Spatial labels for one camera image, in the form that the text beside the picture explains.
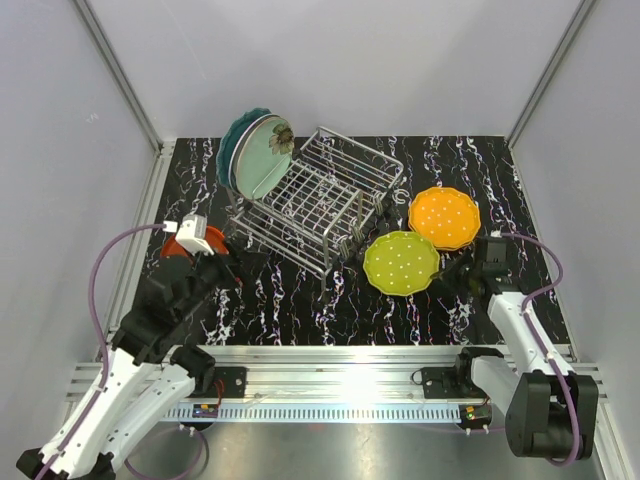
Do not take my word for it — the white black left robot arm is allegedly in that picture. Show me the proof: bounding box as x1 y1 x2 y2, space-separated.
16 244 251 479

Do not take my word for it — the light green flower plate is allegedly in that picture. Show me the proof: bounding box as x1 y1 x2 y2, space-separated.
233 114 295 200

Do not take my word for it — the lime green dotted plate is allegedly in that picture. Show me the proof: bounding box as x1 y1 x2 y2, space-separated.
363 231 440 297

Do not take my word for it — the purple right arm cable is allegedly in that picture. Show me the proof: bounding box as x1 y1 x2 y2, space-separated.
492 232 584 464

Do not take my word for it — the aluminium frame post right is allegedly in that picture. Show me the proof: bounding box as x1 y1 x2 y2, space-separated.
506 0 599 149

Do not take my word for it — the teal scalloped plate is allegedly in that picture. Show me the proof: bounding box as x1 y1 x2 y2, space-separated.
216 108 271 188

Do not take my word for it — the orange dotted scalloped plate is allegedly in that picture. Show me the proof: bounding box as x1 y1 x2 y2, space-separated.
408 187 481 224

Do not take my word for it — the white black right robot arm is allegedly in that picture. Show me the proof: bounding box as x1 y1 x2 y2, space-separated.
420 233 599 466

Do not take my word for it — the aluminium front mounting rail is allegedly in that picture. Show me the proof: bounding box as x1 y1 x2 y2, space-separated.
67 344 609 424

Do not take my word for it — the silver wire dish rack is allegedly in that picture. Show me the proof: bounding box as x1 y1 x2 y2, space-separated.
227 126 404 293

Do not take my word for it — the right small circuit board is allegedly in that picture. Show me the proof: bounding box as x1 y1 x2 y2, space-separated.
464 403 492 424

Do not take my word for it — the small circuit board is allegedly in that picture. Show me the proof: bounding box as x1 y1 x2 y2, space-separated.
464 403 492 424
193 404 219 418

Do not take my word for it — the left small circuit board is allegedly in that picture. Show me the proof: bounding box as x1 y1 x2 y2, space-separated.
193 404 219 418

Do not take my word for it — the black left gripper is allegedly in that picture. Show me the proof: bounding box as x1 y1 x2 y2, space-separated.
176 238 270 321

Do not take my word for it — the orange round plastic plate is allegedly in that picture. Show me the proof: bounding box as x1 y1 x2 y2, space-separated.
160 226 229 258

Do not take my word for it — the white plate green rim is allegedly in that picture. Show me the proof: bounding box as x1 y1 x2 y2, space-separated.
229 113 291 199

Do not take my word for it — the aluminium frame rail left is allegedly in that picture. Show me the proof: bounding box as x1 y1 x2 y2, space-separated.
71 0 174 216

